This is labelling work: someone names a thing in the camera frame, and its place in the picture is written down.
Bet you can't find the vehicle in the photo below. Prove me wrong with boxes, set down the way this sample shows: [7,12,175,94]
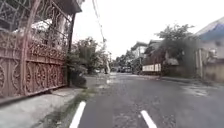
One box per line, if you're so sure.
[116,66,133,74]

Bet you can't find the green bushes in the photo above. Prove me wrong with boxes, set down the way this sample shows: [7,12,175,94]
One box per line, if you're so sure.
[65,36,110,89]

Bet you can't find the pale multi-storey building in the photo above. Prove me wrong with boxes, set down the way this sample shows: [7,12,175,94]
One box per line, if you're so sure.
[129,40,149,75]

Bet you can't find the building with white fence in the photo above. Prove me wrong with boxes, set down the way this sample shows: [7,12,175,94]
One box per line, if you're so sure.
[141,39,168,76]

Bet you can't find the grey asphalt road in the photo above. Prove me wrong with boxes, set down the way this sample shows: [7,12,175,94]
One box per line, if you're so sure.
[54,72,224,128]

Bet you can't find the robot's own part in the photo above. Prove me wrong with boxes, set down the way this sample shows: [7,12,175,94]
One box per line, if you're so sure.
[68,100,87,128]
[139,109,158,128]

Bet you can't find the grass strip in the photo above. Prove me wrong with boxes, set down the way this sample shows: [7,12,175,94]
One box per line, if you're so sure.
[31,87,98,128]

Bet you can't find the leafy tree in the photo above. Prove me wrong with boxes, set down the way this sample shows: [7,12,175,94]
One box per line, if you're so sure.
[154,23,201,78]

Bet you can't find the ornate rust metal gate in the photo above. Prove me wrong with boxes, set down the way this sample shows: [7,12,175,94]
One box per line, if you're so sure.
[0,0,77,105]

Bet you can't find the building with blue roof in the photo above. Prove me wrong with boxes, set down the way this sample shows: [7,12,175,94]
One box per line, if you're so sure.
[194,15,224,84]

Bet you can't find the overhead wires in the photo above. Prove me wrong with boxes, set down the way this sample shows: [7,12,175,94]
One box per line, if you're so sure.
[91,0,108,44]

